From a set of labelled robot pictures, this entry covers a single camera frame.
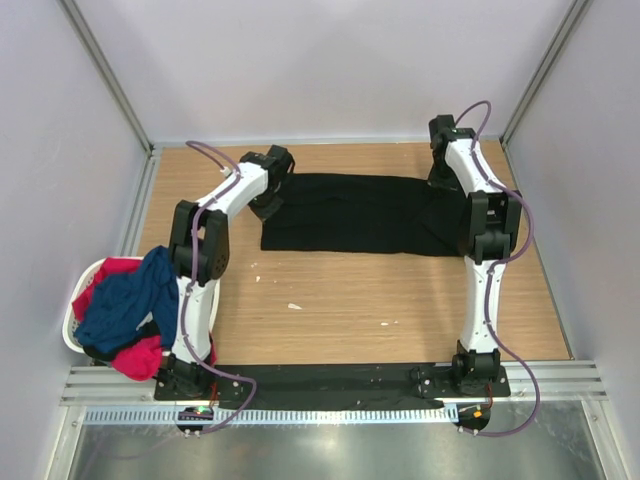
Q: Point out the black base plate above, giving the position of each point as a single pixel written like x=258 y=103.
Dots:
x=337 y=387

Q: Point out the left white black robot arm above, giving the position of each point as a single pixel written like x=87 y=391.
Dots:
x=199 y=251

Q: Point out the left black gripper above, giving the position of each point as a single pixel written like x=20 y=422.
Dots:
x=266 y=213

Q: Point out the aluminium frame post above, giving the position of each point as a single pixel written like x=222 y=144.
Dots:
x=98 y=58
x=561 y=37

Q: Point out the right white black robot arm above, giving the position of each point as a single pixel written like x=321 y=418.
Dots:
x=488 y=233

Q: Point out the slotted cable duct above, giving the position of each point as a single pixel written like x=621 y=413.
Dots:
x=201 y=416

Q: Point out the pink t shirt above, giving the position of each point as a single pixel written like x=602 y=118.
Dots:
x=140 y=359

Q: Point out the white laundry basket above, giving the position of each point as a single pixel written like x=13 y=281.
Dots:
x=80 y=300

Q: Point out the right aluminium frame post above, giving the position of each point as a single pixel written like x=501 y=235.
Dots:
x=561 y=37

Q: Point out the black t shirt blue logo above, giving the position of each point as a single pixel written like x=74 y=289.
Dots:
x=364 y=214

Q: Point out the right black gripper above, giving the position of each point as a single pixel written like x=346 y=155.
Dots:
x=435 y=181

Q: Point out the left aluminium frame post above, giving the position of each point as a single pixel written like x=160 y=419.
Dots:
x=98 y=58

